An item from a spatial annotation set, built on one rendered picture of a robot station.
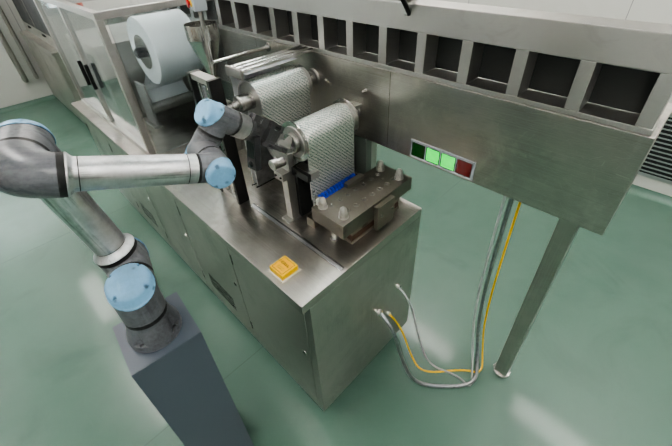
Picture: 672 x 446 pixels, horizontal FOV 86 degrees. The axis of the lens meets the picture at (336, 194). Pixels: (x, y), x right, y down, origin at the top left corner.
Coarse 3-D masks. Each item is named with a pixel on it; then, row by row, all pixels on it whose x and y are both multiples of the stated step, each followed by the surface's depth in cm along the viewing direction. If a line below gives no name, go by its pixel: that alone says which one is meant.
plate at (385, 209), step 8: (384, 200) 135; (392, 200) 137; (376, 208) 132; (384, 208) 135; (392, 208) 139; (376, 216) 134; (384, 216) 137; (392, 216) 142; (376, 224) 137; (384, 224) 140
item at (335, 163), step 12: (336, 144) 134; (348, 144) 139; (312, 156) 127; (324, 156) 132; (336, 156) 137; (348, 156) 142; (312, 168) 130; (324, 168) 135; (336, 168) 140; (348, 168) 146; (324, 180) 138; (336, 180) 143
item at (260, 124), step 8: (256, 120) 109; (264, 120) 111; (256, 128) 108; (264, 128) 112; (272, 128) 112; (280, 128) 116; (248, 136) 108; (264, 136) 113; (272, 136) 115; (264, 144) 113; (272, 144) 115
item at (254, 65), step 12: (288, 48) 147; (300, 48) 147; (312, 48) 147; (252, 60) 137; (264, 60) 137; (276, 60) 136; (288, 60) 141; (228, 72) 132; (240, 72) 127; (252, 72) 131
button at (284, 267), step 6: (282, 258) 127; (288, 258) 127; (276, 264) 125; (282, 264) 125; (288, 264) 125; (294, 264) 125; (276, 270) 123; (282, 270) 123; (288, 270) 123; (294, 270) 124; (282, 276) 121; (288, 276) 123
